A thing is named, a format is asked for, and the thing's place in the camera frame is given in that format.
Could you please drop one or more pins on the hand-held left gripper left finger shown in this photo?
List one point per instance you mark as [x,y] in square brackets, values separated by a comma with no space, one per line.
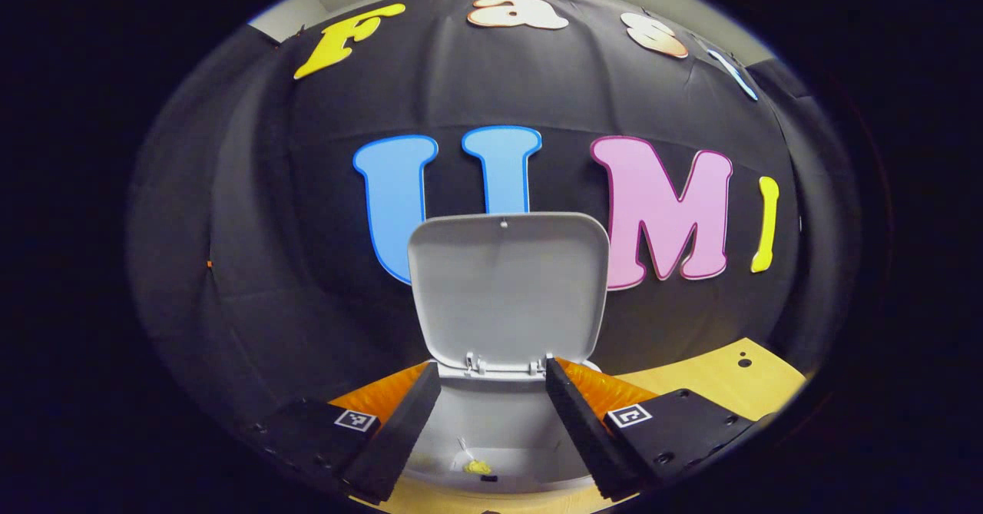
[399,437]

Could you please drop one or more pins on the white desktop garbage bin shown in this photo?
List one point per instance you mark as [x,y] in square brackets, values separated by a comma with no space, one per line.
[507,291]

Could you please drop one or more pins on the black backdrop cloth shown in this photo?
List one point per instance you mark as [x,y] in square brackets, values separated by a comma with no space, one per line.
[307,191]

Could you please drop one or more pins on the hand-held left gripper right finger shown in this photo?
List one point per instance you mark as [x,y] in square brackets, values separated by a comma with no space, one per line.
[576,429]

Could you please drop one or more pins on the wooden desktop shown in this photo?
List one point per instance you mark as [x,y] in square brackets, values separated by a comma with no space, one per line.
[714,379]

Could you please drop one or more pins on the yellow paper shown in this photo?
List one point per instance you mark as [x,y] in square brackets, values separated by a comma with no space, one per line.
[477,467]

